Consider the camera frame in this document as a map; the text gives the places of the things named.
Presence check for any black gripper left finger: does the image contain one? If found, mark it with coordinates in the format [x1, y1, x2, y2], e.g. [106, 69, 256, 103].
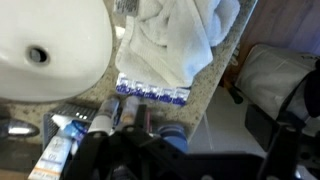
[63, 104, 158, 180]

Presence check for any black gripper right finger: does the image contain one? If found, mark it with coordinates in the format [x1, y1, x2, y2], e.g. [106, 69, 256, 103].
[244, 104, 306, 180]

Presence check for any white terry towel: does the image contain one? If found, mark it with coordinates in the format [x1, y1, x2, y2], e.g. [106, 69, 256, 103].
[114, 0, 241, 88]

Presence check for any beige foundation tube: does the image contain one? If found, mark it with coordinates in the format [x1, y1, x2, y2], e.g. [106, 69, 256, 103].
[119, 95, 141, 132]

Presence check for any white capped small tube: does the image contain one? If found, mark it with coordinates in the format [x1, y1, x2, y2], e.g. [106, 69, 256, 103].
[87, 97, 120, 134]

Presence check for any small blue bottle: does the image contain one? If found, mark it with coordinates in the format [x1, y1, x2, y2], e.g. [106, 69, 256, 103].
[156, 123, 188, 153]

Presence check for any grey fabric bag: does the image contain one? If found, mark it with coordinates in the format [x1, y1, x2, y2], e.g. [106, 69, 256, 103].
[234, 44, 318, 122]

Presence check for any black mesh tray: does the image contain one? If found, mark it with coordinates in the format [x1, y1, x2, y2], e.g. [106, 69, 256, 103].
[42, 103, 99, 158]

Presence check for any white toothpaste tube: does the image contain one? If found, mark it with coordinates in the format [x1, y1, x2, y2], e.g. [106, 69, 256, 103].
[28, 114, 88, 180]

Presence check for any white oval sink basin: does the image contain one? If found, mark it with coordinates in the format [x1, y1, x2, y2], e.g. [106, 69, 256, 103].
[0, 0, 114, 104]

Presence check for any chrome faucet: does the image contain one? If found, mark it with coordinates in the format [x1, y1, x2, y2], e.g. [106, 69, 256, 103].
[0, 118, 41, 139]

